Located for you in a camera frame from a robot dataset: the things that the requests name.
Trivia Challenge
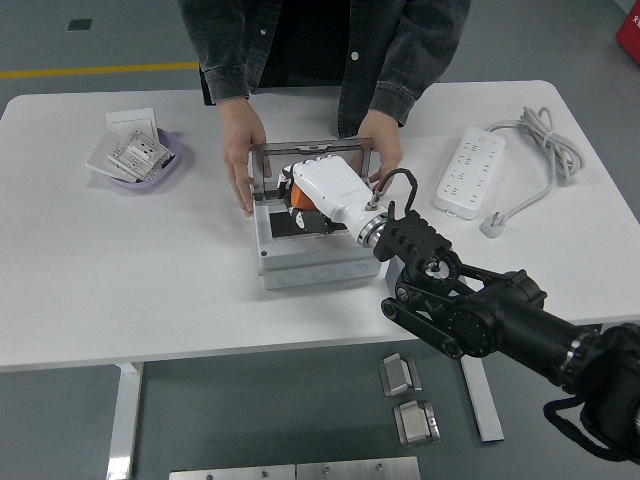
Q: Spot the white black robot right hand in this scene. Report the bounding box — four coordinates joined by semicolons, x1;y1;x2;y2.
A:
272;154;387;241

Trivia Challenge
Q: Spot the plain white switch plate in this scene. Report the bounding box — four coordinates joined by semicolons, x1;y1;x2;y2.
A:
105;107;160;146

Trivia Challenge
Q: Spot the person torso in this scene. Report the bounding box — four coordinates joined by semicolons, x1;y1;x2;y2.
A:
199;0;451;139

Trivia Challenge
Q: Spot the white flat wall panel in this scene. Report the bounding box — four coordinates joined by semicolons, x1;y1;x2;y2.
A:
84;132;141;184

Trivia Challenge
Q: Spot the purple plastic tray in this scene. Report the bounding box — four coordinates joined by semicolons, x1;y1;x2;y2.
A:
94;127;181;191

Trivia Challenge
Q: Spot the grey enclosure box with lid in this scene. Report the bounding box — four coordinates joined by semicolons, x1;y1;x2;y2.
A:
249;138;389;291

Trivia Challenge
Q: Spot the small metal block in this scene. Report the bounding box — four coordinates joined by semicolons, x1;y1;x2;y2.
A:
378;353;423;399
393;399;442;447

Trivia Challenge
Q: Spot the person's left hand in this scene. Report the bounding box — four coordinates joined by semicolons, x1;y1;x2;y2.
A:
357;109;405;187

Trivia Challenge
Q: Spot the white power cord with plug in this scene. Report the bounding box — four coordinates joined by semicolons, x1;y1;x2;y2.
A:
478;105;586;239

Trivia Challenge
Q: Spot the person's right hand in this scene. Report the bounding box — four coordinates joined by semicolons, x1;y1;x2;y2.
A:
221;97;269;217

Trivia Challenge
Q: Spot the grey metal plate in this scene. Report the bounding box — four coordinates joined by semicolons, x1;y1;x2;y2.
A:
168;464;297;480
295;455;421;480

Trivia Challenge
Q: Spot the orange cylinder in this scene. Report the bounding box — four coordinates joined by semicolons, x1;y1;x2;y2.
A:
288;183;317;212

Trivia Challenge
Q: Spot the red object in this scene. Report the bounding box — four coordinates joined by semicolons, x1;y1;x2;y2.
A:
614;0;640;51

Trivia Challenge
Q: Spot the white table leg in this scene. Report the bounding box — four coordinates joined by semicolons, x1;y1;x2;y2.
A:
460;357;505;444
105;362;145;480

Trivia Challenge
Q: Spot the socket panel with printed back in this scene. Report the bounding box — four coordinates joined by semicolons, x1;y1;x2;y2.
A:
106;128;175;182

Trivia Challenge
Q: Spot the white power strip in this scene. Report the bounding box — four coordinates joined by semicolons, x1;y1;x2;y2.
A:
432;126;506;221

